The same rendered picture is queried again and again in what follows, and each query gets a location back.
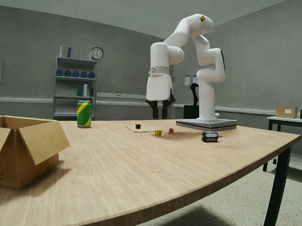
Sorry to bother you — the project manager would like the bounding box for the green drink can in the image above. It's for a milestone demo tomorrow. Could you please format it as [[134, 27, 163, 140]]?
[[77, 101, 91, 128]]

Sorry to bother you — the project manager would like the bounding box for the brown cardboard box with flaps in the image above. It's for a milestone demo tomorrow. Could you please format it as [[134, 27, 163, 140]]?
[[0, 115, 70, 189]]

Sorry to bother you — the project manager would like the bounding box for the yellow die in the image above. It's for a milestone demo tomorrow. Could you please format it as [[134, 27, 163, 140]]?
[[155, 130, 162, 136]]

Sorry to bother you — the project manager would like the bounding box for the beige square mat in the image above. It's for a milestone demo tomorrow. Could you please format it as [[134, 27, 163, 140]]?
[[126, 126, 160, 133]]

